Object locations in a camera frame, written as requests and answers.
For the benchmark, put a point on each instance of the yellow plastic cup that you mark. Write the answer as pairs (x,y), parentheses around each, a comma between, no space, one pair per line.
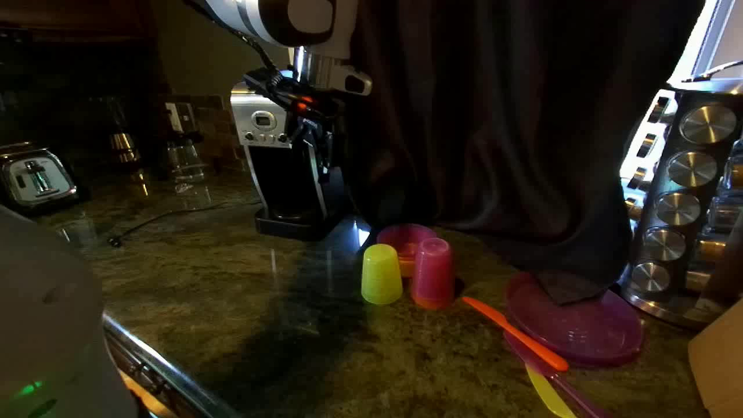
(382,276)

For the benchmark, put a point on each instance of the brown cardboard box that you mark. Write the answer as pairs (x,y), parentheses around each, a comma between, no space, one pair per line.
(721,364)

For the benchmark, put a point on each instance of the magenta plastic bowl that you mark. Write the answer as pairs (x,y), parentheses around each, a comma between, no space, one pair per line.
(398,236)

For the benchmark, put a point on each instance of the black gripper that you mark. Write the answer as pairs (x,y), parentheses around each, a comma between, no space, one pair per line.
(298,93)

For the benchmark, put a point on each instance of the silver toaster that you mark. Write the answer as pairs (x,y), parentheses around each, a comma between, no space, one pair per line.
(36,180)

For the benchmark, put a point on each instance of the metal spice rack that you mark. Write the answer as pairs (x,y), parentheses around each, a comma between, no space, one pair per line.
(721,234)

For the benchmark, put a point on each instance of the spice jar with metal lid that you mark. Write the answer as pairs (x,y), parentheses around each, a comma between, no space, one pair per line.
(678,207)
(707,124)
(651,278)
(690,168)
(665,244)

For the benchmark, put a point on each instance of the magenta plastic cup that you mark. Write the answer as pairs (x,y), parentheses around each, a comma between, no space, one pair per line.
(433,276)

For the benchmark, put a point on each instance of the silver black coffee maker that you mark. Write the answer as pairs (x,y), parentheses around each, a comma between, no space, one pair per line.
(269,171)

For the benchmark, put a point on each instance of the orange plastic utensil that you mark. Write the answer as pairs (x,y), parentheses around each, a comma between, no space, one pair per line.
(519,335)

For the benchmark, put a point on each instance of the purple plastic utensil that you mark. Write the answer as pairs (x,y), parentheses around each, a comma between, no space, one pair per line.
(577,398)

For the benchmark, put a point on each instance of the purple plastic plate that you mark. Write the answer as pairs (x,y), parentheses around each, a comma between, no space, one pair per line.
(587,329)

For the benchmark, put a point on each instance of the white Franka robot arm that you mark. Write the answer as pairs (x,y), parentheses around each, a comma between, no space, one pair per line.
(246,14)

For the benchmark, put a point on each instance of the yellow plastic utensil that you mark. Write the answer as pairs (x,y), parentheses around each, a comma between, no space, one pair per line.
(549,395)

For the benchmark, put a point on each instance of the clear glass jar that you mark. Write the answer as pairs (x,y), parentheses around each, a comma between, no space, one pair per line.
(183,147)
(126,142)

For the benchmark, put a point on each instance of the dark fabric curtain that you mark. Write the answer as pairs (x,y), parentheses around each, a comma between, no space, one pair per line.
(501,117)

